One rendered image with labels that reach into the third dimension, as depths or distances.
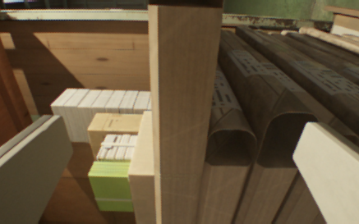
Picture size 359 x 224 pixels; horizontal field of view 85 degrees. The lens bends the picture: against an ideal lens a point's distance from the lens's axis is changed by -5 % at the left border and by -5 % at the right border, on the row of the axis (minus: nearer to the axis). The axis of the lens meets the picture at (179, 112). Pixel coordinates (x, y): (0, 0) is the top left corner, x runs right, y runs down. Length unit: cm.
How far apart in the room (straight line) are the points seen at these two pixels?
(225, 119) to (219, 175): 5
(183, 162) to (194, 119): 4
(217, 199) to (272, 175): 6
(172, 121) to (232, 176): 8
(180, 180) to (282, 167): 9
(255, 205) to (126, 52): 140
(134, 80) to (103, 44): 32
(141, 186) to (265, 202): 64
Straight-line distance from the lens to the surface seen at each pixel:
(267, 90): 20
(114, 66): 158
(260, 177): 20
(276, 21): 151
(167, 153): 17
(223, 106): 20
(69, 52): 167
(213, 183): 20
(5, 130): 183
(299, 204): 24
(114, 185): 86
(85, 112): 125
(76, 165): 231
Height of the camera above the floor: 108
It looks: 1 degrees down
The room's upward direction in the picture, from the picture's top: 88 degrees counter-clockwise
